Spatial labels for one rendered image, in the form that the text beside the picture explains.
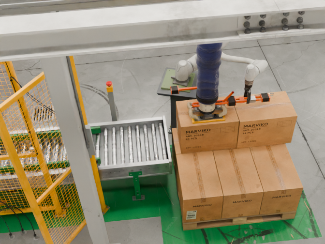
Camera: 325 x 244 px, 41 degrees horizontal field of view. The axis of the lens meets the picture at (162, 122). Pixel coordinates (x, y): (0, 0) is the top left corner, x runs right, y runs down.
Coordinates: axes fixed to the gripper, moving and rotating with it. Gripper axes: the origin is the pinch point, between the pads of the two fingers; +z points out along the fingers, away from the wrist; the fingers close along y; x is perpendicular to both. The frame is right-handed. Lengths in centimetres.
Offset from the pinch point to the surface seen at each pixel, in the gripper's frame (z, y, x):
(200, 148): 48, 19, -50
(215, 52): -69, 11, -38
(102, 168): 49, 33, -154
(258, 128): 25.7, 19.3, 10.8
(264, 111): 13.2, 8.0, 17.9
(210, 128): 18.6, 18.8, -40.1
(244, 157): 53, 33, -5
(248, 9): -214, 187, -67
